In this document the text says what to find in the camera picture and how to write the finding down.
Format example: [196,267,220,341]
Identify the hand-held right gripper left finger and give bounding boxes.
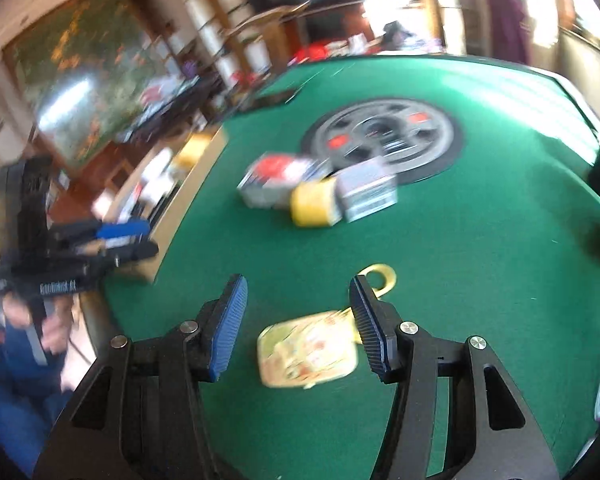
[32,273,249,480]

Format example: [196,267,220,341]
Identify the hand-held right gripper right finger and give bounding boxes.
[349,275,561,480]

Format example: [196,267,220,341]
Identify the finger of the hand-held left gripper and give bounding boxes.
[50,241,160,268]
[50,217,152,243]

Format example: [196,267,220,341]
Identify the cardboard box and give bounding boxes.
[87,125,228,286]

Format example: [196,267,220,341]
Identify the pale printed packet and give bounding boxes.
[256,310,359,390]

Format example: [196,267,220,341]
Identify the person's left hand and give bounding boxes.
[2,292,76,356]

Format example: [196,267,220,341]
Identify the grey printed box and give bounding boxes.
[336,157,399,223]

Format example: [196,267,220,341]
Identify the red and white box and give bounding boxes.
[236,152,326,210]

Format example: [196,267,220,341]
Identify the person's blue trousers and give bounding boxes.
[0,325,76,476]

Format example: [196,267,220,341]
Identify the round table control panel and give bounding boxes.
[300,97,465,186]

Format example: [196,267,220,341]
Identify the black smartphone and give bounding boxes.
[245,87,300,111]

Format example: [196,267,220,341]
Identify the pile of clothes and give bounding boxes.
[380,20,446,53]

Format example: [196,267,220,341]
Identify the maroon garment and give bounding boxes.
[487,0,531,63]

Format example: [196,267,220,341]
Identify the yellow plastic ring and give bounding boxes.
[357,262,397,297]

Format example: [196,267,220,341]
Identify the floral wall painting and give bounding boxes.
[2,0,156,171]

